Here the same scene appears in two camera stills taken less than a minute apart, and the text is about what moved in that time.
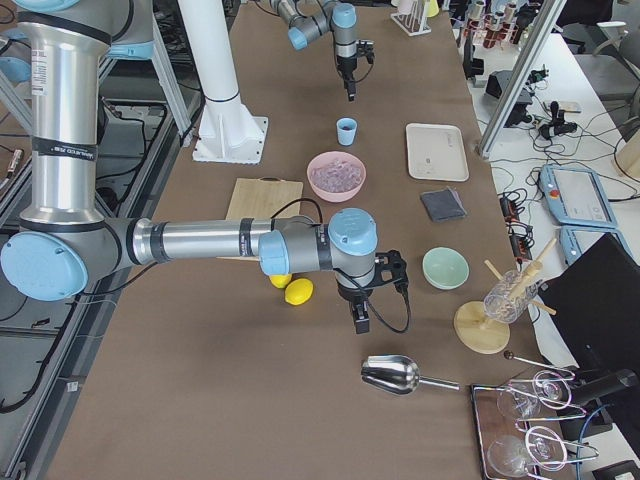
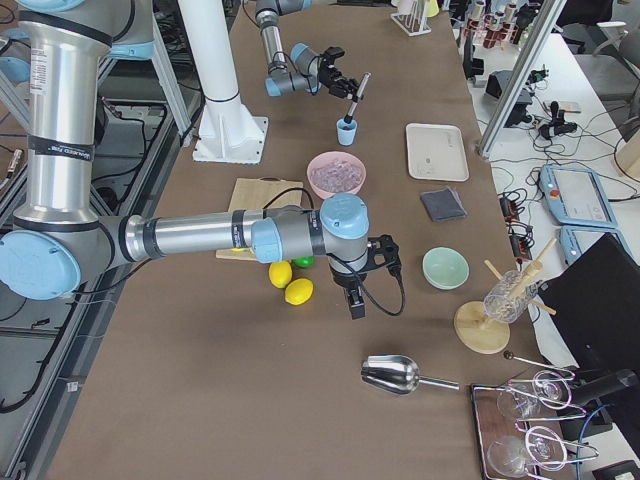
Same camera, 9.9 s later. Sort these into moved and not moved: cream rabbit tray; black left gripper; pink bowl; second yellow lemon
Moved: black left gripper
Not moved: second yellow lemon; cream rabbit tray; pink bowl
